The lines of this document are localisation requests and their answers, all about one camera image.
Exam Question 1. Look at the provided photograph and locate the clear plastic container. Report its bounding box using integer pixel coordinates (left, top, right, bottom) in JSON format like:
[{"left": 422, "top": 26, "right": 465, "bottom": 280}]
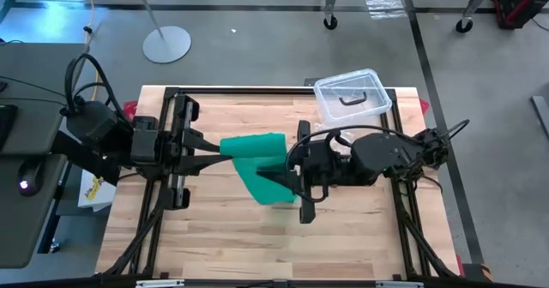
[{"left": 313, "top": 68, "right": 393, "bottom": 129}]

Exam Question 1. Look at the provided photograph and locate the yellow cable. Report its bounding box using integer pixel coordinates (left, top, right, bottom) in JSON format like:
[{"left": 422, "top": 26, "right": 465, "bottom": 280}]
[{"left": 80, "top": 0, "right": 100, "bottom": 103}]

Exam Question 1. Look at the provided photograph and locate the grey cart leg with caster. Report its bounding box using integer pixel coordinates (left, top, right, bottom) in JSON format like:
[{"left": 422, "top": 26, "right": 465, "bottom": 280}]
[
  {"left": 323, "top": 0, "right": 344, "bottom": 32},
  {"left": 455, "top": 0, "right": 502, "bottom": 34}
]

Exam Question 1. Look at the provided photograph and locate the white floor lamp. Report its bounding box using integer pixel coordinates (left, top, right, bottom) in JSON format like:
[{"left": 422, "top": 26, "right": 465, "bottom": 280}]
[{"left": 98, "top": 0, "right": 193, "bottom": 65}]

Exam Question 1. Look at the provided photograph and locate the crumpled clear plastic bag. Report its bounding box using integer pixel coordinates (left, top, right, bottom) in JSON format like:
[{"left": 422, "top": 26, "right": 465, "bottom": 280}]
[{"left": 309, "top": 122, "right": 357, "bottom": 156}]

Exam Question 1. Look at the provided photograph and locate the black keyboard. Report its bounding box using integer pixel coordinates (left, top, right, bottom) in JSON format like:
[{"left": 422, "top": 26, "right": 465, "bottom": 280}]
[{"left": 0, "top": 103, "right": 19, "bottom": 150}]

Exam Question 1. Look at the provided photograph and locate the green elastic bandage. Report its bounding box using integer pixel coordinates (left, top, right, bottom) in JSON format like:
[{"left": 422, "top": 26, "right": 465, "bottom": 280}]
[{"left": 219, "top": 131, "right": 299, "bottom": 207}]

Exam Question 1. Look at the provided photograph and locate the light grey desk panel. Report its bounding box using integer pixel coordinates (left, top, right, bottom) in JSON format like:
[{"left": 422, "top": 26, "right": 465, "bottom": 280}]
[{"left": 0, "top": 42, "right": 90, "bottom": 156}]

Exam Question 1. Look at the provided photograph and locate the black desk cable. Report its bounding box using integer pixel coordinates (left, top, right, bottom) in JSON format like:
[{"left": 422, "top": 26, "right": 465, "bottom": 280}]
[
  {"left": 0, "top": 75, "right": 69, "bottom": 100},
  {"left": 0, "top": 96, "right": 69, "bottom": 107}
]

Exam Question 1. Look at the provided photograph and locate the black computer mouse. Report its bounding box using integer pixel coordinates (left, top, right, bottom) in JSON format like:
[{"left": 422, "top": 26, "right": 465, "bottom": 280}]
[{"left": 15, "top": 158, "right": 45, "bottom": 198}]

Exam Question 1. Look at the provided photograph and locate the black container handle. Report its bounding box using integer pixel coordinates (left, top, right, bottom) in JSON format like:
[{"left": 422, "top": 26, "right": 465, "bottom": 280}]
[{"left": 338, "top": 91, "right": 368, "bottom": 107}]

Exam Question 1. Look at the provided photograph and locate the grey metal bar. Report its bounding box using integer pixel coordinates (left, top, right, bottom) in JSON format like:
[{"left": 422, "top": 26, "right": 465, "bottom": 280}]
[{"left": 530, "top": 93, "right": 549, "bottom": 140}]

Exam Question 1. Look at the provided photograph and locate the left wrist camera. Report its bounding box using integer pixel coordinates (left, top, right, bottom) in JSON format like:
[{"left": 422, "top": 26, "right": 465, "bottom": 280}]
[{"left": 130, "top": 115, "right": 160, "bottom": 165}]

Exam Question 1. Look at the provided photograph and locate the red plastic crate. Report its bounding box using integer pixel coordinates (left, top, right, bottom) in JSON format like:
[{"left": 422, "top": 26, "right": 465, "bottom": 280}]
[{"left": 490, "top": 0, "right": 549, "bottom": 31}]

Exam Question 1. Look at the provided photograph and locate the clear plastic sheet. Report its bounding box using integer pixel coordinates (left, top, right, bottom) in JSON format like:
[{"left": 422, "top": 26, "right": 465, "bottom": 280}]
[{"left": 360, "top": 0, "right": 408, "bottom": 21}]

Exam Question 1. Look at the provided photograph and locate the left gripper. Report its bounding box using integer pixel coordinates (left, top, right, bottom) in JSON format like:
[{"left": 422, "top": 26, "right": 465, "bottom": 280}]
[{"left": 159, "top": 93, "right": 235, "bottom": 211}]

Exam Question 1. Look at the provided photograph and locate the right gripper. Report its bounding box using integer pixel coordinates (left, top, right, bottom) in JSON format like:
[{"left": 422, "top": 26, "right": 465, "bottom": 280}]
[{"left": 256, "top": 119, "right": 319, "bottom": 225}]

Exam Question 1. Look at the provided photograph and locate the silver metal bracket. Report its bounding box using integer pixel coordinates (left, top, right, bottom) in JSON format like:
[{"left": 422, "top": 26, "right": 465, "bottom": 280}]
[
  {"left": 135, "top": 279, "right": 186, "bottom": 288},
  {"left": 374, "top": 280, "right": 425, "bottom": 288}
]

